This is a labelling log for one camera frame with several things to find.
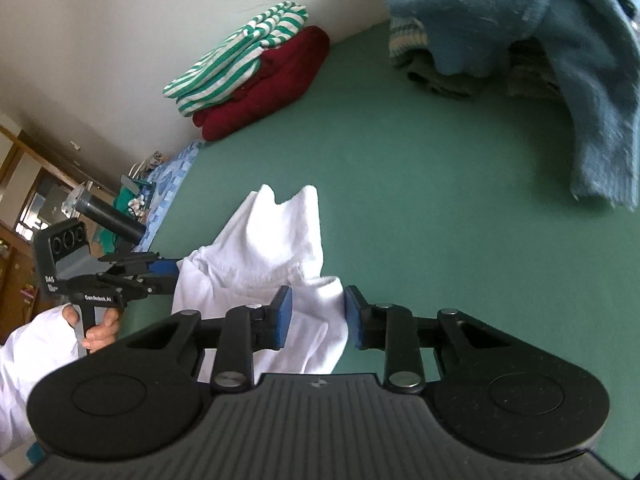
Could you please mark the red folded garment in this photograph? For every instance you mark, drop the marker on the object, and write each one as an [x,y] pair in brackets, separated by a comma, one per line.
[270,95]

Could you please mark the blue patterned blanket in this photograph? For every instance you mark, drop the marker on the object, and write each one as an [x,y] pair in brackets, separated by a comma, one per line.
[167,180]

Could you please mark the wooden cabinet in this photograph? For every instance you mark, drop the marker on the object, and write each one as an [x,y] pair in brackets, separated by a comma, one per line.
[25,200]

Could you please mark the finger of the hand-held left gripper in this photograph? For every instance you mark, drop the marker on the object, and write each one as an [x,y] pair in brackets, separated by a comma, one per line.
[150,286]
[162,267]

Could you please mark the light blue striped knit garment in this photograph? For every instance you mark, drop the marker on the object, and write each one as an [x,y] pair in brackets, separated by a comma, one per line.
[407,40]

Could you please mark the green cloth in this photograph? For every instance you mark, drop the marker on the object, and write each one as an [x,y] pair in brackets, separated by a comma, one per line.
[126,201]

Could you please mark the dark grey-green knit garment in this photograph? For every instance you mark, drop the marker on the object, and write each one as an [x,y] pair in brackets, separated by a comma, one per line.
[450,80]

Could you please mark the person's left forearm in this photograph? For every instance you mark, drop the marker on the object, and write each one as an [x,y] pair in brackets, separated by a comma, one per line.
[30,370]

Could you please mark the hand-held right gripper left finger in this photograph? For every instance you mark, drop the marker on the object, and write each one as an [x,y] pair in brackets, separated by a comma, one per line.
[286,317]

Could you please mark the green white striped folded garment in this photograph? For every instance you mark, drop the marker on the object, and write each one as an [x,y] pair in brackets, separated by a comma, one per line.
[235,57]

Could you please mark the blue knit sweater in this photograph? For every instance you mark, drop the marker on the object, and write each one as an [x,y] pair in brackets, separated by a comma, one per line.
[550,20]

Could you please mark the black cylindrical tube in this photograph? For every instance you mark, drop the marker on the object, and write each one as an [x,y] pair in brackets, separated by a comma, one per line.
[107,217]

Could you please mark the person's left hand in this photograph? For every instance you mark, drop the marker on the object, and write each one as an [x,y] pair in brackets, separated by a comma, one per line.
[102,332]

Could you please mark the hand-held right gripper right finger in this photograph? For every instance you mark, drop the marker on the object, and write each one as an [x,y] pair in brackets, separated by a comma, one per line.
[352,320]

